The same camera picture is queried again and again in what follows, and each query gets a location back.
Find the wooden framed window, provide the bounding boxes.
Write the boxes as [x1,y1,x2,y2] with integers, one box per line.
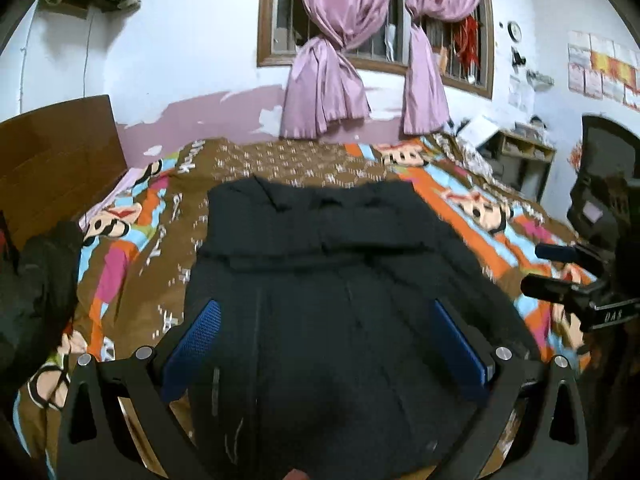
[257,0,496,100]

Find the white wall paper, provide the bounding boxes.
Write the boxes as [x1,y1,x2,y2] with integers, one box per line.
[509,75,533,111]

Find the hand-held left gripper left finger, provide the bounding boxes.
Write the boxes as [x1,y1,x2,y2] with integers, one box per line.
[56,300,223,480]

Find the wooden headboard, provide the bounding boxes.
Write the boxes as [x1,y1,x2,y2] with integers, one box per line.
[0,95,128,246]

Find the group of wall certificates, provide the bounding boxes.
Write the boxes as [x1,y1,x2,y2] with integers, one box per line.
[567,30,640,111]

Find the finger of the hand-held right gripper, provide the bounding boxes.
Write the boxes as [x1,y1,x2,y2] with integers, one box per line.
[520,275,596,311]
[535,242,601,266]

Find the wide pink curtain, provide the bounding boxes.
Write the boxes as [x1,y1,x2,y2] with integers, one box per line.
[280,0,401,139]

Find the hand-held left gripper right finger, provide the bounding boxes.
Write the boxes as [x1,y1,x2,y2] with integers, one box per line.
[432,299,590,480]

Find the white paper sheets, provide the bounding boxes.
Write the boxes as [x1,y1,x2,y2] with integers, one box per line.
[457,115,501,148]

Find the printed cartoon blanket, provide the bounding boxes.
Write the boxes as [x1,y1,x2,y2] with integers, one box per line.
[12,135,601,480]

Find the crumpled dark jacket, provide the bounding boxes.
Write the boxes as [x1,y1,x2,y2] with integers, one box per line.
[0,220,86,381]

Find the red hanging tassels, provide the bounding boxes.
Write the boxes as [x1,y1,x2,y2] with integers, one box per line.
[457,15,482,67]

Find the black office chair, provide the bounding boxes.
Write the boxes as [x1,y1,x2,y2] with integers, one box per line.
[566,115,640,261]

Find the black padded jacket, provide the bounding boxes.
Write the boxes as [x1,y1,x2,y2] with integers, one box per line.
[182,176,543,480]

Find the wooden desk shelf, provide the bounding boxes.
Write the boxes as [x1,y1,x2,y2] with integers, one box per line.
[497,127,557,201]

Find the narrow pink curtain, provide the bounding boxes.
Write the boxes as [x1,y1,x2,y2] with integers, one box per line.
[402,0,488,136]

